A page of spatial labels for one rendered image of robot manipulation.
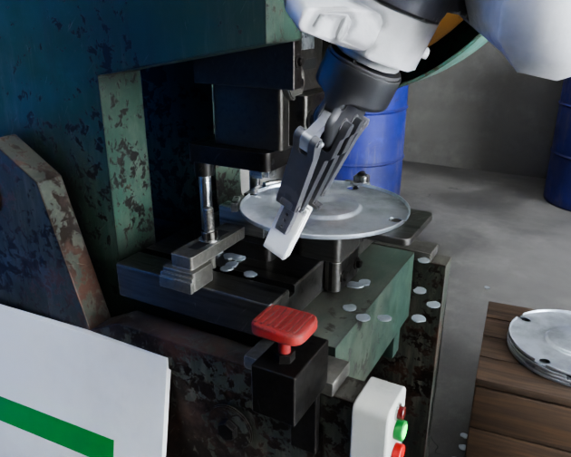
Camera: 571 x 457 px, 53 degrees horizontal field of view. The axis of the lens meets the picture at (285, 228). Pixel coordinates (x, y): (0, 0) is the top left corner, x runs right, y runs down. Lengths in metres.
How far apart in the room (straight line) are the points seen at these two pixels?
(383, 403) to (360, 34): 0.47
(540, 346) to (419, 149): 3.10
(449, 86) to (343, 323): 3.49
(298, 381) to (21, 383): 0.64
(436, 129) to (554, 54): 3.89
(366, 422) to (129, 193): 0.54
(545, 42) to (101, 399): 0.87
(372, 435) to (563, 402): 0.65
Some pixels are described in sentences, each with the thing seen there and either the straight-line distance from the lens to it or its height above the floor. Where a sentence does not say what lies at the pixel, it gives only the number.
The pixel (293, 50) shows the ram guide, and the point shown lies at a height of 1.05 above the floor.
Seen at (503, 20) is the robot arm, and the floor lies 1.10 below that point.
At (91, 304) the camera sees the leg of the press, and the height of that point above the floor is 0.63.
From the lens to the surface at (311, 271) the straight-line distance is 0.93.
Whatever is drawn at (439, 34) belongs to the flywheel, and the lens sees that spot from 1.21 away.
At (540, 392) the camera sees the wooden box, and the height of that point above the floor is 0.35.
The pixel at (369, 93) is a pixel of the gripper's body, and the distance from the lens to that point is 0.52.
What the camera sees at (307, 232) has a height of 0.78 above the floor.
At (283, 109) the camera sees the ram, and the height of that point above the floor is 0.96.
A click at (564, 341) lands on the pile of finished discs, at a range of 1.48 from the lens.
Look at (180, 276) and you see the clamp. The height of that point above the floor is 0.73.
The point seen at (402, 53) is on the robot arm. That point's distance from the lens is 0.51.
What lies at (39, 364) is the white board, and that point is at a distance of 1.14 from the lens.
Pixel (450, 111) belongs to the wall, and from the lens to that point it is 4.30.
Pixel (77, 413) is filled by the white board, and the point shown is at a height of 0.44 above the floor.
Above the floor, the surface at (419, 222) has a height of 0.78.
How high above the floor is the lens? 1.11
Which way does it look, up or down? 21 degrees down
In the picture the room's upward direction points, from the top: straight up
